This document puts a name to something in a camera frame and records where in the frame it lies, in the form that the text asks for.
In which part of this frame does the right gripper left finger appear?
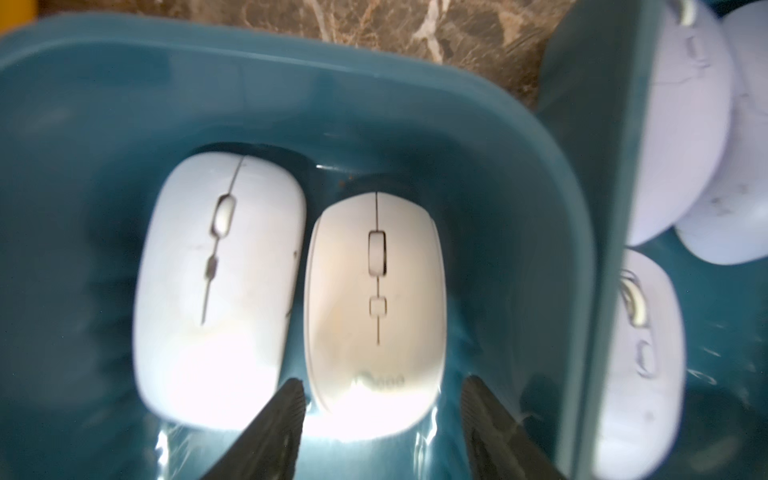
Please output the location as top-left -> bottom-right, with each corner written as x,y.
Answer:
203,378 -> 307,479

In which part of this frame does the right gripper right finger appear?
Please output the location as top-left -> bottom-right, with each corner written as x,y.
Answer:
460,375 -> 564,480

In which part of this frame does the purple mouse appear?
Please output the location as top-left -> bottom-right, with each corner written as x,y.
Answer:
675,1 -> 767,265
626,1 -> 734,247
592,249 -> 686,479

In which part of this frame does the white mouse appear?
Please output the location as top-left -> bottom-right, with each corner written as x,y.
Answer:
133,152 -> 306,430
303,192 -> 447,440

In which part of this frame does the teal storage box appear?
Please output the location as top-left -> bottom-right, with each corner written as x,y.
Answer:
537,1 -> 767,479
1,14 -> 594,479

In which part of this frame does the yellow storage box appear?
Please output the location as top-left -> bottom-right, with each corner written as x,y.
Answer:
0,0 -> 39,34

